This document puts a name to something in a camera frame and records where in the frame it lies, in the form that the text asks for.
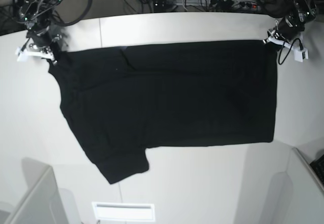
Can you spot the white partition panel left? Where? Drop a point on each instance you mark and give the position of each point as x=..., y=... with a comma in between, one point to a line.
x=30, y=194

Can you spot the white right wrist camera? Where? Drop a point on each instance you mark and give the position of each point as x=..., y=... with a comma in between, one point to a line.
x=22, y=54

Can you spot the white power strip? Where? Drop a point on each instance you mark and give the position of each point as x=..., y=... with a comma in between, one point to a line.
x=246, y=6

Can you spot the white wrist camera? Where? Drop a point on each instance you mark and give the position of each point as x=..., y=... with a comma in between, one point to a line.
x=300, y=55
x=22, y=54

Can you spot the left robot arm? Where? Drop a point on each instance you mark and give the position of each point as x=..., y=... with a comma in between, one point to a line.
x=291, y=17

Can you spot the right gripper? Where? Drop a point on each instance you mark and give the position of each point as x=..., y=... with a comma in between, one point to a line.
x=45, y=45

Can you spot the white partition panel right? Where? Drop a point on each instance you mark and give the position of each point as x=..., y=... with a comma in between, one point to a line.
x=295, y=195

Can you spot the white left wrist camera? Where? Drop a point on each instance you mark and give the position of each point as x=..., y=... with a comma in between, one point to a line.
x=300, y=55

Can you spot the black T-shirt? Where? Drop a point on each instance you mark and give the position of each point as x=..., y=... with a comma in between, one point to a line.
x=121, y=101

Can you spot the white partition panel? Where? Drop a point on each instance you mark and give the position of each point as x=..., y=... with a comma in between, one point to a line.
x=30, y=194
x=295, y=195

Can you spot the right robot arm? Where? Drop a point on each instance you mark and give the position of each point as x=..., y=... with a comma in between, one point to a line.
x=38, y=15

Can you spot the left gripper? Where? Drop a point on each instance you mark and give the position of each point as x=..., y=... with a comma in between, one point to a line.
x=295, y=43

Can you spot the black keyboard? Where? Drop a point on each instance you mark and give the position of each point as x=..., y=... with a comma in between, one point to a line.
x=318, y=168

